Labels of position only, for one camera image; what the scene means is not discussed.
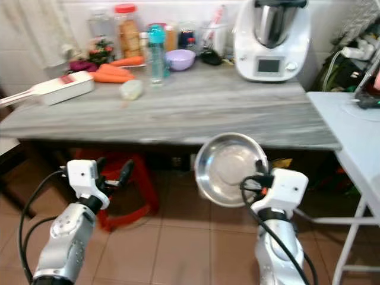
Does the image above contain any black electronic device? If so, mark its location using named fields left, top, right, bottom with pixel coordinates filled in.
left=355, top=56, right=380, bottom=111

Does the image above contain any blue water bottle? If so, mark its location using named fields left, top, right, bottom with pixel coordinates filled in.
left=148, top=23, right=167, bottom=86

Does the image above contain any white power strip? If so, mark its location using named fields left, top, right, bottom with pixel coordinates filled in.
left=341, top=45, right=370, bottom=60

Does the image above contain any small dark glass jar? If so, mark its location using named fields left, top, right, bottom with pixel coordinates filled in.
left=178, top=23, right=198, bottom=51

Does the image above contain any purple bowl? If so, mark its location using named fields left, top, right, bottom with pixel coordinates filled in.
left=165, top=49, right=197, bottom=72

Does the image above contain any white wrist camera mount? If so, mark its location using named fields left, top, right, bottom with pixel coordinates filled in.
left=251, top=168, right=309, bottom=216
left=66, top=159, right=111, bottom=210

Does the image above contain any white vegetable piece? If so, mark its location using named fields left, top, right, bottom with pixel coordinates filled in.
left=120, top=79, right=145, bottom=100

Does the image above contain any small red green plant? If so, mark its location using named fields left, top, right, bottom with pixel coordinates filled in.
left=88, top=37, right=115, bottom=65

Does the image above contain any small black object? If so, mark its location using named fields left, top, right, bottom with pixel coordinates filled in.
left=199, top=49, right=224, bottom=66

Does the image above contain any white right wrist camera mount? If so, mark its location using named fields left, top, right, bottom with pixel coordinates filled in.
left=251, top=168, right=309, bottom=216

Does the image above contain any white curtain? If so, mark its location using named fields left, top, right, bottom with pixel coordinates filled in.
left=3, top=0, right=67, bottom=67

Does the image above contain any green bag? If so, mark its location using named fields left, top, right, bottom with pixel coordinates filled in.
left=313, top=42, right=363, bottom=93

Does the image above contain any white folding table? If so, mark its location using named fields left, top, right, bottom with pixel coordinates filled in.
left=307, top=91, right=380, bottom=285

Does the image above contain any red-lidded food jar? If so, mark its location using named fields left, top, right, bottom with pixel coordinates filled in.
left=114, top=4, right=142, bottom=59

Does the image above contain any white handled slicer box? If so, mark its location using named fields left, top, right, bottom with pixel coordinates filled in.
left=0, top=71, right=96, bottom=107

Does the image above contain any purple vegetable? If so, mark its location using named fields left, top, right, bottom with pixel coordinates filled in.
left=69, top=59, right=99, bottom=73

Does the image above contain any red plastic stool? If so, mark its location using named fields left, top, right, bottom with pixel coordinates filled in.
left=74, top=151, right=160, bottom=232

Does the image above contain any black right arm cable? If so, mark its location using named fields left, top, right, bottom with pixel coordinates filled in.
left=239, top=175, right=316, bottom=285

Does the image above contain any white kitchen cooking machine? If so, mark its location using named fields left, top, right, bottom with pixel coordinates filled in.
left=233, top=0, right=313, bottom=83

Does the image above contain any small orange spice jar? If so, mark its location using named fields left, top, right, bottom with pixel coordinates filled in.
left=165, top=23, right=179, bottom=51

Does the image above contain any orange carrot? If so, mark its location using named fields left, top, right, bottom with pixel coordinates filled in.
left=93, top=64, right=136, bottom=84
left=110, top=55, right=146, bottom=67

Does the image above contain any clear glass jar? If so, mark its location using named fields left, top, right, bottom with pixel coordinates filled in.
left=87, top=6, right=115, bottom=45

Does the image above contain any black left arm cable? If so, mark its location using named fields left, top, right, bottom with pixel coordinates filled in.
left=19, top=169, right=69, bottom=285

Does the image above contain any white utensil holder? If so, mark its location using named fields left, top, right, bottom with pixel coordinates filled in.
left=199, top=6, right=233, bottom=55

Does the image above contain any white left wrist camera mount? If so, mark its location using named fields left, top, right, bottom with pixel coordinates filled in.
left=66, top=159, right=111, bottom=210

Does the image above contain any dark wooden table frame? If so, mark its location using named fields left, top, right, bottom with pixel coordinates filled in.
left=30, top=140, right=342, bottom=238

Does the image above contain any round steel plate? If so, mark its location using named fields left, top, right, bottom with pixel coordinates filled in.
left=194, top=132, right=270, bottom=208

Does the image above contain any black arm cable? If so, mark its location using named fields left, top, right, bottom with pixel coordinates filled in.
left=19, top=169, right=69, bottom=285
left=239, top=175, right=316, bottom=285

